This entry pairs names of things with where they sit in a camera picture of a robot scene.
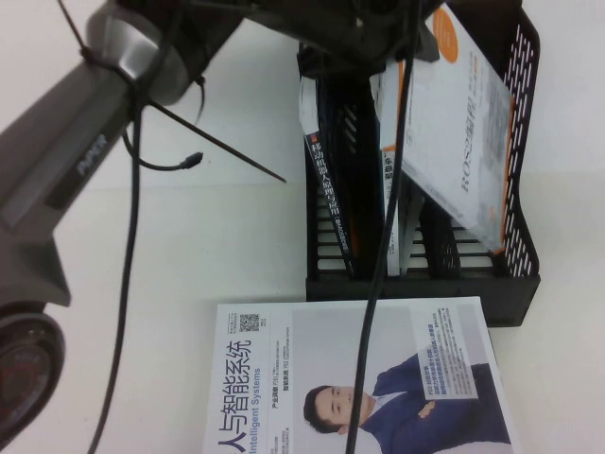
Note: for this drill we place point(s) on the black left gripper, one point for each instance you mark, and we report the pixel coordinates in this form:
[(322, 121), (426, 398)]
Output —
[(359, 28)]

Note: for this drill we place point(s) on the white orange ROS2 book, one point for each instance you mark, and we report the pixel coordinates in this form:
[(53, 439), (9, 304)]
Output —
[(454, 142)]

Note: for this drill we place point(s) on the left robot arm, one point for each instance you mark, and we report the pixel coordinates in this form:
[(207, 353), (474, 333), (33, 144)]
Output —
[(61, 156)]

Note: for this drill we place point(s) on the black spine robotics book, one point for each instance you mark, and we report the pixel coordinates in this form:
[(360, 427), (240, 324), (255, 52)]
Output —
[(331, 198)]

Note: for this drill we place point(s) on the teal car suspension book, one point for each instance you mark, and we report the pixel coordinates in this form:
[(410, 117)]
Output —
[(393, 260)]

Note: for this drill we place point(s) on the black plastic book stand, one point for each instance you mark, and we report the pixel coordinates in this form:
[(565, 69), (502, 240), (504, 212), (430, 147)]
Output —
[(425, 288)]

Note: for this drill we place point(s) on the black zip tie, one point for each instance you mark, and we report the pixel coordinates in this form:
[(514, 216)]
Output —
[(72, 26), (203, 94), (227, 147)]

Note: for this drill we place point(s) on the magazine with man cover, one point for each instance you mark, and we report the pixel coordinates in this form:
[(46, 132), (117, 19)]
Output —
[(425, 378)]

